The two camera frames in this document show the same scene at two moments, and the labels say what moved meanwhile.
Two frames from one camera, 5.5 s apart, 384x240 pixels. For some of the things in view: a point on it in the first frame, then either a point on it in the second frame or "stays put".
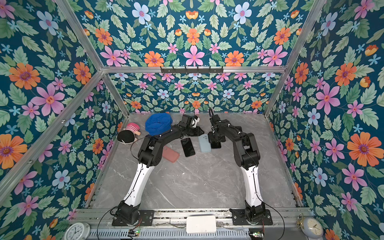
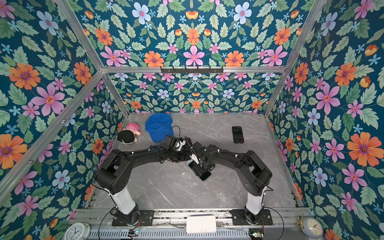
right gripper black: [211, 139] → [207, 168]
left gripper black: [196, 131] → [183, 156]
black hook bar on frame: [193, 69] stays put
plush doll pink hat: [127, 136] stays put
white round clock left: [77, 231] stays put
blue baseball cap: [157, 123] stays put
